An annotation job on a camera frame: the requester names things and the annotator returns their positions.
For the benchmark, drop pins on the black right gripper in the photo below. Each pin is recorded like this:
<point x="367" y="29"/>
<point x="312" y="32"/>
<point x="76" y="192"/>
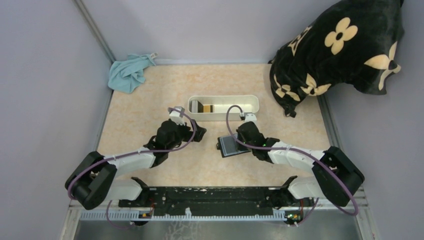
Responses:
<point x="240" y="134"/>

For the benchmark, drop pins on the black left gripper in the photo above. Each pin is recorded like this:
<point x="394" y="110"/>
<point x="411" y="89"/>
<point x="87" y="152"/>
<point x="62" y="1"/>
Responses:
<point x="185" y="133"/>

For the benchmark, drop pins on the grey credit card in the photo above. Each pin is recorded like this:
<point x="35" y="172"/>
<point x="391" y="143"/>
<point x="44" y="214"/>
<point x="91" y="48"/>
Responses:
<point x="228" y="146"/>

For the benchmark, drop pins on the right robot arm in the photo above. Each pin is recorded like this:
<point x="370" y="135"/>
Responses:
<point x="335" y="177"/>

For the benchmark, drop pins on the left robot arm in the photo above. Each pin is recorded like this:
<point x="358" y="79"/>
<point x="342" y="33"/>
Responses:
<point x="95" y="180"/>

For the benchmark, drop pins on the white plastic tray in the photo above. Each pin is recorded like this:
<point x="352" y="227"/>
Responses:
<point x="222" y="103"/>

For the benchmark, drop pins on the teal cloth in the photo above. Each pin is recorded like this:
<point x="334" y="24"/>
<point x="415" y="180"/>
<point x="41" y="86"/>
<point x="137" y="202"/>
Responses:
<point x="125" y="76"/>

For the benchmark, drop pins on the black floral blanket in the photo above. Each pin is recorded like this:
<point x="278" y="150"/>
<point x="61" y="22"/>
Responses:
<point x="352" y="42"/>

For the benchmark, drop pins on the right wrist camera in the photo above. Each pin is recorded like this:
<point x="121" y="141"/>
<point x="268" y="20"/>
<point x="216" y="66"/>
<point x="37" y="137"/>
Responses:
<point x="249" y="117"/>

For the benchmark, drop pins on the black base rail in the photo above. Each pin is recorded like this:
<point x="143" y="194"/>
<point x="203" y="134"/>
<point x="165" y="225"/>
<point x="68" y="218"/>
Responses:
<point x="215" y="201"/>

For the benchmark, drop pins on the aluminium frame rail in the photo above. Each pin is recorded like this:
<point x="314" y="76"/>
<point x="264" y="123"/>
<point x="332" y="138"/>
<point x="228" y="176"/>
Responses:
<point x="114" y="212"/>

